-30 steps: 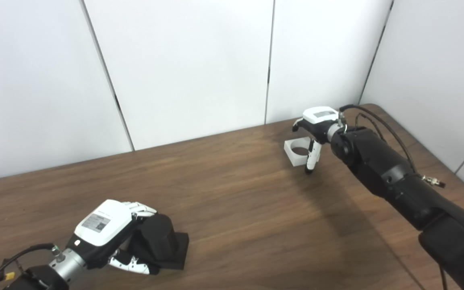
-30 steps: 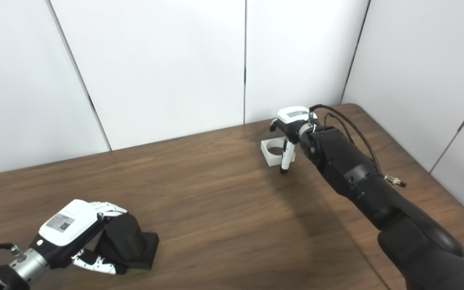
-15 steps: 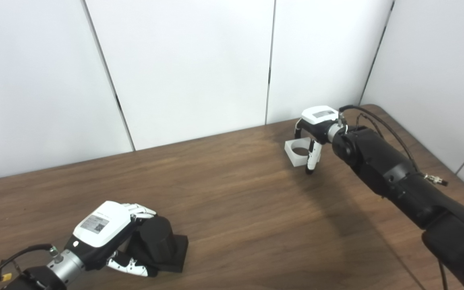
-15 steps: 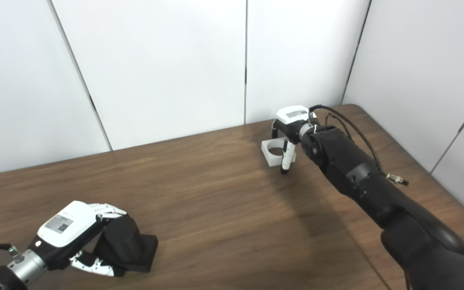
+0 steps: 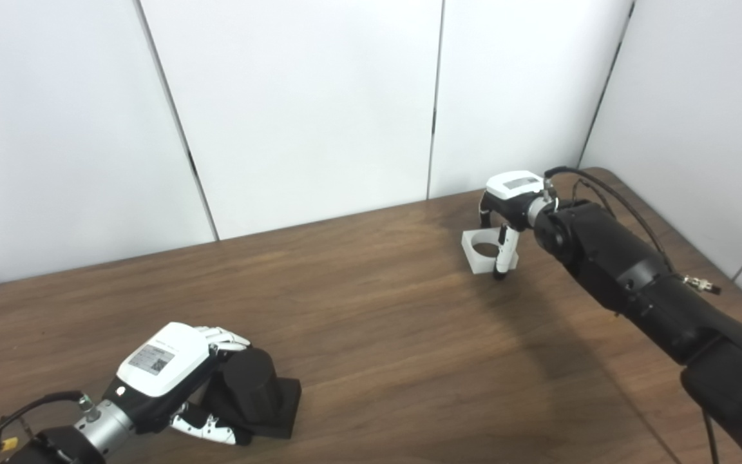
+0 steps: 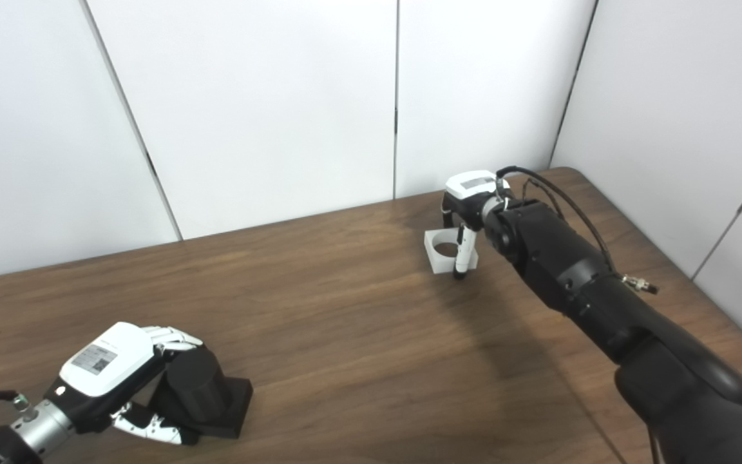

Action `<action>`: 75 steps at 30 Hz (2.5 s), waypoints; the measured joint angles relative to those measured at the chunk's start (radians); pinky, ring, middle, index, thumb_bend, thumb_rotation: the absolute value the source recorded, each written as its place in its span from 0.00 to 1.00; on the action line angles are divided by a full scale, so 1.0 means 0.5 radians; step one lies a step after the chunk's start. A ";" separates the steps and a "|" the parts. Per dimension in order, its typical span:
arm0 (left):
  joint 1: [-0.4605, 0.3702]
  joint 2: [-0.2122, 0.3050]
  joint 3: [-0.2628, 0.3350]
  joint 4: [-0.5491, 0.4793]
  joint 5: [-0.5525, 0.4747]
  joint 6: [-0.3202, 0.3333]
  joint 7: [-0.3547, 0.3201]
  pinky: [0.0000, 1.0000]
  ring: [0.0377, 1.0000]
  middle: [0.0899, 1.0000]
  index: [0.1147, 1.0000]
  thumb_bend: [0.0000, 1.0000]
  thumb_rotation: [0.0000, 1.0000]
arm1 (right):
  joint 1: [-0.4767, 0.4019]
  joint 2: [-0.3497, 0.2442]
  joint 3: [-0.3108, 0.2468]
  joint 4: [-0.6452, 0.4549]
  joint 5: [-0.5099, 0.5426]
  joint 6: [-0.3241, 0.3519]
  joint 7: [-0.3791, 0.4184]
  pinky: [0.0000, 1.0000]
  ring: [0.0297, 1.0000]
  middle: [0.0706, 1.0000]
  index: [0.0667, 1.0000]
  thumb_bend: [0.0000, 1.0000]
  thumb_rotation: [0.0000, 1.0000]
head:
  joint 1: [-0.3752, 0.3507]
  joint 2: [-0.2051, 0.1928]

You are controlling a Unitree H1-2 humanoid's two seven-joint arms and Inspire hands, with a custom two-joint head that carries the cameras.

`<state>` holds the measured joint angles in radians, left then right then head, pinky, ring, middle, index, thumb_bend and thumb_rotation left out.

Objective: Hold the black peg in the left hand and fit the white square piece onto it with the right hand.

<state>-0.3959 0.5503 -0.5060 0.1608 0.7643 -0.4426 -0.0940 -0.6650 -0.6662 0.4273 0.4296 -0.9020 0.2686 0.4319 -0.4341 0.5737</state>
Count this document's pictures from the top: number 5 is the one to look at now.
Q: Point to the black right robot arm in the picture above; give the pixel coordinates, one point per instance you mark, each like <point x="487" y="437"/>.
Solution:
<point x="635" y="277"/>

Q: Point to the black peg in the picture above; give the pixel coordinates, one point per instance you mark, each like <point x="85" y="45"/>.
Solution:
<point x="255" y="380"/>

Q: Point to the white square piece with hole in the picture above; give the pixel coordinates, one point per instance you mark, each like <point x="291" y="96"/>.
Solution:
<point x="474" y="254"/>

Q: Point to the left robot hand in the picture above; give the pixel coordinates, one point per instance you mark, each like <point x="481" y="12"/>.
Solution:
<point x="158" y="364"/>

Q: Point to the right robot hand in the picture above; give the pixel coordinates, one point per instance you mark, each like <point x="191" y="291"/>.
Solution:
<point x="513" y="190"/>

